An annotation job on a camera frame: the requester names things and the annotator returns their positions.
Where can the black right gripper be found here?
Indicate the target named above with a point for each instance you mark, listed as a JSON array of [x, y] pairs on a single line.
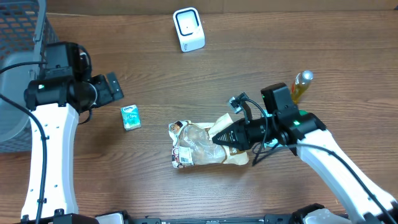
[[244, 141]]

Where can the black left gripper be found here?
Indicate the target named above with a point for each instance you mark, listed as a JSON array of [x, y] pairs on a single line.
[[113, 86]]

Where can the teal tissue pack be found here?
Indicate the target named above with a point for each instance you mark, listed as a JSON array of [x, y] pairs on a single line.
[[131, 117]]

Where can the brown nut pouch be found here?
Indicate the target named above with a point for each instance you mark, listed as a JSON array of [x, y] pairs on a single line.
[[192, 144]]

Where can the yellow drink bottle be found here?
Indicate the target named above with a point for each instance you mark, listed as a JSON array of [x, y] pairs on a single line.
[[300, 85]]

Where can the teal snack packet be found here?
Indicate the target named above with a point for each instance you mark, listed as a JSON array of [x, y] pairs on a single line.
[[272, 143]]

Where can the green lid jar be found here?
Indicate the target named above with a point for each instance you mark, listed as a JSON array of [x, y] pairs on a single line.
[[302, 112]]

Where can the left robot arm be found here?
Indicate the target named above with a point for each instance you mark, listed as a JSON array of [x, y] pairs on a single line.
[[64, 90]]

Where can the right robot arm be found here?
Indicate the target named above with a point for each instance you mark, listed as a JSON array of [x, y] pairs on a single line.
[[307, 137]]

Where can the white barcode scanner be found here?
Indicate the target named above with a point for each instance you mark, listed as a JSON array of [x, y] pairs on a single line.
[[189, 29]]

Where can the grey plastic mesh basket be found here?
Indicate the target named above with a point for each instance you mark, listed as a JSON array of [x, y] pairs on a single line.
[[25, 33]]

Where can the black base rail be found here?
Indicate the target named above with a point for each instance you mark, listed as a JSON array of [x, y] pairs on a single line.
[[124, 217]]

